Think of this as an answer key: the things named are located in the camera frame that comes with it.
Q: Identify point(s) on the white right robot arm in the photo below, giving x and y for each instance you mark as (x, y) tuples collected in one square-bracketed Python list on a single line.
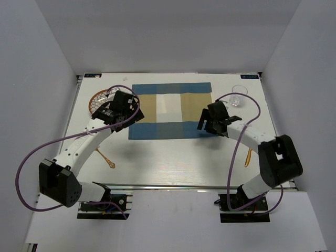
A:
[(278, 158)]

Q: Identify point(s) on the gold fork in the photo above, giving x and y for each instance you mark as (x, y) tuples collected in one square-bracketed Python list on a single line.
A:
[(110, 163)]

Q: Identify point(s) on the blue label sticker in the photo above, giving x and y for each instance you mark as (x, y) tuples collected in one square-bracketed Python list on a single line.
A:
[(91, 75), (249, 76)]

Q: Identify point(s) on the gold knife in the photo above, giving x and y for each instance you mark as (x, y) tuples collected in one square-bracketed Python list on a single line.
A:
[(248, 157)]

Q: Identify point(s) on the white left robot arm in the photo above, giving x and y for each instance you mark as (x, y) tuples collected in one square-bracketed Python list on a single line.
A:
[(58, 177)]

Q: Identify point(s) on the blue label sticker left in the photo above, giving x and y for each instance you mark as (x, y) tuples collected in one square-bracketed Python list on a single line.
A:
[(91, 75)]

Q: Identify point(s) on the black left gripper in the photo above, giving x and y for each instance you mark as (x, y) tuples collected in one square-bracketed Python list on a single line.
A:
[(138, 116)]

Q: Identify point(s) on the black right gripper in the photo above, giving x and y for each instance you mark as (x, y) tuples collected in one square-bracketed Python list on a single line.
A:
[(206, 115)]

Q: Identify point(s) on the floral patterned ceramic plate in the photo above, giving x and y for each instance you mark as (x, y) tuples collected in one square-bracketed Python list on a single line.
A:
[(98, 99)]

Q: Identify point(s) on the blue yellow striped cloth placemat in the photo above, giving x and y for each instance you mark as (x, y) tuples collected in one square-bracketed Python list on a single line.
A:
[(171, 110)]

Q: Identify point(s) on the blue label sticker right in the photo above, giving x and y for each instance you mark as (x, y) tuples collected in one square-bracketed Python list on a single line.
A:
[(249, 76)]

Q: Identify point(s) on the clear drinking glass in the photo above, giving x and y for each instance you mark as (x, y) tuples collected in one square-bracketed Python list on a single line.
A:
[(237, 99)]

